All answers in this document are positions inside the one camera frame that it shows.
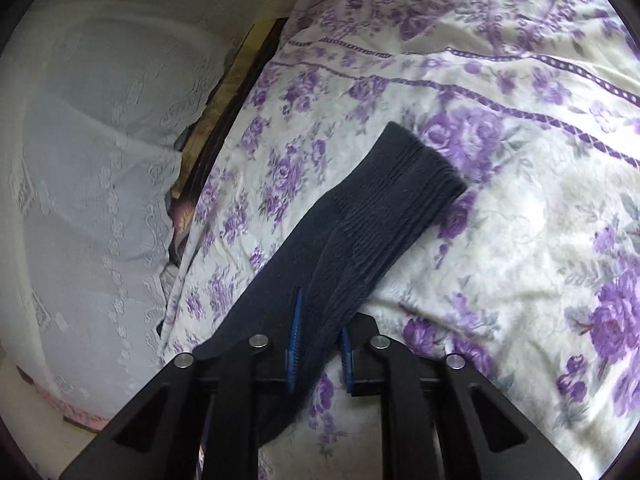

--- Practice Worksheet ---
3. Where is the dark wooden headboard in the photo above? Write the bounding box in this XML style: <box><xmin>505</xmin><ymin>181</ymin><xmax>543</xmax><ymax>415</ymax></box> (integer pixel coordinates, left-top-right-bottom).
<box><xmin>168</xmin><ymin>18</ymin><xmax>286</xmax><ymax>264</ymax></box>

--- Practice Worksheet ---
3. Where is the purple floral bed sheet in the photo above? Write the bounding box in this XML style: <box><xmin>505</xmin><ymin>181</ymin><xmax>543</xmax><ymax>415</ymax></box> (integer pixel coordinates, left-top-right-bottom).
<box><xmin>160</xmin><ymin>0</ymin><xmax>639</xmax><ymax>479</ymax></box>

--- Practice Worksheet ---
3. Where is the pink floral blanket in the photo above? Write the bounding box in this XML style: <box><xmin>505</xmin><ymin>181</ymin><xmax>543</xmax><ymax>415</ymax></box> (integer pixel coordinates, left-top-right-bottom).
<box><xmin>14</xmin><ymin>364</ymin><xmax>113</xmax><ymax>434</ymax></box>

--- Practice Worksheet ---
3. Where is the navy knit cardigan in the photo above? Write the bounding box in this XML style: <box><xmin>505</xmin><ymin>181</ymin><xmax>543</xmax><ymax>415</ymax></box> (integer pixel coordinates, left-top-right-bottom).
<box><xmin>194</xmin><ymin>122</ymin><xmax>466</xmax><ymax>445</ymax></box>

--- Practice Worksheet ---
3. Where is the white lace cover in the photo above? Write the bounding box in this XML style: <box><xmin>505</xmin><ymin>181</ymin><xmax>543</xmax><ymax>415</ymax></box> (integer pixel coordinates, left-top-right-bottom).
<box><xmin>1</xmin><ymin>0</ymin><xmax>296</xmax><ymax>418</ymax></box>

